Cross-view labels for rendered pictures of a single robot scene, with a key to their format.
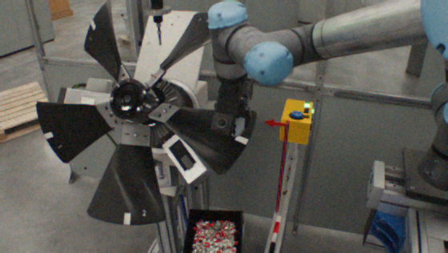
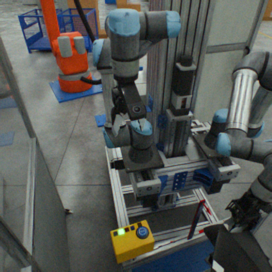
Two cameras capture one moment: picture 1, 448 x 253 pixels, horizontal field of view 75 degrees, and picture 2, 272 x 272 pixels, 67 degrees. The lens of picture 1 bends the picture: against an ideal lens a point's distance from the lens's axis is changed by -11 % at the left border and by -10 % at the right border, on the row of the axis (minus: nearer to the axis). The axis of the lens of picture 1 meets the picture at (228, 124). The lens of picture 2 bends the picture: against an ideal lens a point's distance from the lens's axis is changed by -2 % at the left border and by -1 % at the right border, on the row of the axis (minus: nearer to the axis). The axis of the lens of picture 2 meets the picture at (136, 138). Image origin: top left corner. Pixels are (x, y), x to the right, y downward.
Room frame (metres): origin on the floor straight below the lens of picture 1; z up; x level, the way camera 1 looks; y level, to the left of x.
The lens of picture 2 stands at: (1.22, 0.09, 1.91)
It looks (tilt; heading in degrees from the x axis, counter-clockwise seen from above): 39 degrees down; 235
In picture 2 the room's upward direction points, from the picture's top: straight up
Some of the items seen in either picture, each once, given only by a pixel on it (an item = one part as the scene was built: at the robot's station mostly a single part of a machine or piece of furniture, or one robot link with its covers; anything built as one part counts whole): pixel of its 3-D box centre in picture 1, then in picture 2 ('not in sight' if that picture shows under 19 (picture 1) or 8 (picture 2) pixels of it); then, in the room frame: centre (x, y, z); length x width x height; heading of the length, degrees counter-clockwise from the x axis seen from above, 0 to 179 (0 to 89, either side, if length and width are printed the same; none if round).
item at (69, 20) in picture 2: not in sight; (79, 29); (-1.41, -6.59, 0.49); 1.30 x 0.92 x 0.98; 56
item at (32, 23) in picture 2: not in sight; (45, 30); (-0.54, -7.13, 0.49); 1.27 x 0.88 x 0.98; 56
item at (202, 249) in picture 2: not in sight; (191, 261); (0.62, -0.14, 0.45); 0.82 x 0.02 x 0.66; 164
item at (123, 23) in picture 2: not in sight; (124, 34); (0.91, -0.40, 1.78); 0.09 x 0.08 x 0.11; 68
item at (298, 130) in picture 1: (296, 122); (132, 241); (1.00, -0.25, 1.02); 0.16 x 0.10 x 0.11; 164
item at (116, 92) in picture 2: not in sight; (125, 91); (0.91, -0.40, 1.62); 0.09 x 0.08 x 0.12; 74
